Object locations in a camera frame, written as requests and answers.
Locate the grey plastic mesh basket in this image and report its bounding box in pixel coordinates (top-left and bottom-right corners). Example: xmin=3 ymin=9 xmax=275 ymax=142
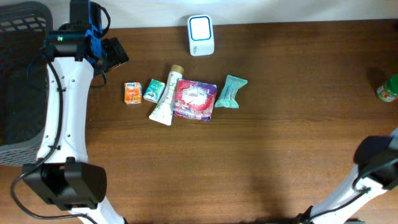
xmin=1 ymin=1 xmax=53 ymax=167

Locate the teal tissue pack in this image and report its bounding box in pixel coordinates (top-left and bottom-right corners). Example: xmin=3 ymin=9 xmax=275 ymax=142
xmin=143 ymin=79 xmax=165 ymax=103

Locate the white barcode scanner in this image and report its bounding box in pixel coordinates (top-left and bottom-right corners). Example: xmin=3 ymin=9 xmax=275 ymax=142
xmin=187 ymin=15 xmax=215 ymax=57

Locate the red purple tissue pack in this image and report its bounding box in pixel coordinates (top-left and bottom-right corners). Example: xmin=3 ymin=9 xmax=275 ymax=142
xmin=174 ymin=79 xmax=217 ymax=121

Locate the white tube with cork cap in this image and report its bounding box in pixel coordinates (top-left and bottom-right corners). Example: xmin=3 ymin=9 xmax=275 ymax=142
xmin=149 ymin=65 xmax=184 ymax=126

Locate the green lid jar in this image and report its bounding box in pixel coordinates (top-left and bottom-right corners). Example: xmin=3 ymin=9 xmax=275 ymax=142
xmin=376 ymin=74 xmax=398 ymax=103

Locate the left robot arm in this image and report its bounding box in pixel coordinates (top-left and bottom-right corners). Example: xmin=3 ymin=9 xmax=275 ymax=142
xmin=21 ymin=1 xmax=129 ymax=223

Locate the green wet wipes pack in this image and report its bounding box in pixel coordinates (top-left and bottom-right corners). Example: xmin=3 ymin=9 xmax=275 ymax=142
xmin=215 ymin=75 xmax=248 ymax=109

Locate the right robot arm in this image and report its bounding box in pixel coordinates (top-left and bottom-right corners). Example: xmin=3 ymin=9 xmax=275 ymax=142
xmin=294 ymin=130 xmax=397 ymax=224

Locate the orange tissue pack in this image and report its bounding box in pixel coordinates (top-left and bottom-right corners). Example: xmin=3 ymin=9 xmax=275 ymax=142
xmin=124 ymin=82 xmax=142 ymax=105

